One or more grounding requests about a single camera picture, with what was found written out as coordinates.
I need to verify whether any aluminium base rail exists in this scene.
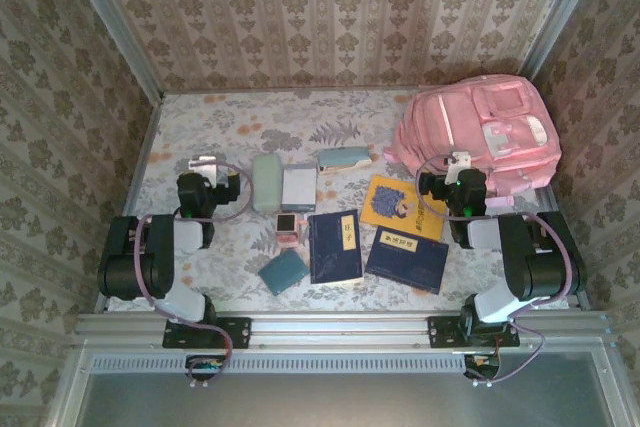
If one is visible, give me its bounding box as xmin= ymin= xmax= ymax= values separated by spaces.
xmin=74 ymin=311 xmax=611 ymax=348

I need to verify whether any pink pencil sharpener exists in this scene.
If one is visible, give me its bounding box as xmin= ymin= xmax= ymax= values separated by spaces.
xmin=274 ymin=213 xmax=307 ymax=248

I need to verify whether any light green pencil case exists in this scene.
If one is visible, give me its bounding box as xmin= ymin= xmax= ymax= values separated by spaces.
xmin=251 ymin=154 xmax=284 ymax=213

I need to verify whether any black cable connector box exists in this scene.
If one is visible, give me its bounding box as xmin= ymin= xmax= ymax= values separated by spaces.
xmin=463 ymin=354 xmax=501 ymax=381
xmin=185 ymin=354 xmax=226 ymax=382

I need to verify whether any dark blue book white label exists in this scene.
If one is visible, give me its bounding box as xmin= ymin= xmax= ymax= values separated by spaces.
xmin=306 ymin=210 xmax=365 ymax=286

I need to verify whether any dark blue book yellow label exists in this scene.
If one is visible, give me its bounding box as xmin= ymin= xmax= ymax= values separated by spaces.
xmin=364 ymin=225 xmax=450 ymax=294

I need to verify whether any aluminium frame post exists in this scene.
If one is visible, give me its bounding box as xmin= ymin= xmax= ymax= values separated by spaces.
xmin=522 ymin=0 xmax=609 ymax=81
xmin=57 ymin=0 xmax=166 ymax=101

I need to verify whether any pink backpack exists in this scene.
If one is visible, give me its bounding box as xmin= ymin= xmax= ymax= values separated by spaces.
xmin=383 ymin=75 xmax=562 ymax=208

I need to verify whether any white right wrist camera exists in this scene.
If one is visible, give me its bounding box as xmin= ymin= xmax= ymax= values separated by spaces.
xmin=446 ymin=150 xmax=474 ymax=172

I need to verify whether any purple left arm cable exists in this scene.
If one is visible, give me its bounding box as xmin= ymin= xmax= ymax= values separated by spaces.
xmin=135 ymin=161 xmax=256 ymax=384

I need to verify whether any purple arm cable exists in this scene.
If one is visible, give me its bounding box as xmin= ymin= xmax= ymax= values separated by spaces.
xmin=413 ymin=154 xmax=576 ymax=388
xmin=135 ymin=161 xmax=256 ymax=384

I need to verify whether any grey metal panel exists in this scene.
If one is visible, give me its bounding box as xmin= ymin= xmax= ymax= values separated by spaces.
xmin=74 ymin=341 xmax=619 ymax=427

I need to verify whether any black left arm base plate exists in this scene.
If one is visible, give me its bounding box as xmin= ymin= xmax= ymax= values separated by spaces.
xmin=162 ymin=315 xmax=252 ymax=350

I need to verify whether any white notebook with teal edge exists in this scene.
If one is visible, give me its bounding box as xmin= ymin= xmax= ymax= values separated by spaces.
xmin=280 ymin=165 xmax=319 ymax=213

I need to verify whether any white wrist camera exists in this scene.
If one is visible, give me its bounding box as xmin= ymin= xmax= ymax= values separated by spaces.
xmin=446 ymin=150 xmax=474 ymax=172
xmin=187 ymin=154 xmax=220 ymax=186

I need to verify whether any teal and white glasses case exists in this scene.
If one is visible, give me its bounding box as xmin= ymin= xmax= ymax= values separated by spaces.
xmin=318 ymin=146 xmax=374 ymax=176

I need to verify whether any grey slotted cable duct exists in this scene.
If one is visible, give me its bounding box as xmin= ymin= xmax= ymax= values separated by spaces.
xmin=92 ymin=354 xmax=469 ymax=373

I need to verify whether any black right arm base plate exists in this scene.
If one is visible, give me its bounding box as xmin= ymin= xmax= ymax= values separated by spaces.
xmin=427 ymin=315 xmax=521 ymax=350

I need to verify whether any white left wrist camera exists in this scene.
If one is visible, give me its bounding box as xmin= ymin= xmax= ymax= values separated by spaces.
xmin=187 ymin=154 xmax=220 ymax=186

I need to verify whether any yellow book with purple drawing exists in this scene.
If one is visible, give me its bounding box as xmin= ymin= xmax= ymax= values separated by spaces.
xmin=359 ymin=174 xmax=448 ymax=243

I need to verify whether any small teal notebook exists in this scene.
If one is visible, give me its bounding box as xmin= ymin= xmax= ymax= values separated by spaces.
xmin=257 ymin=250 xmax=310 ymax=297

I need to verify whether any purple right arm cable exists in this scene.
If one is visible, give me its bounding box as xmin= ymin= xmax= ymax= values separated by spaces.
xmin=413 ymin=154 xmax=576 ymax=388

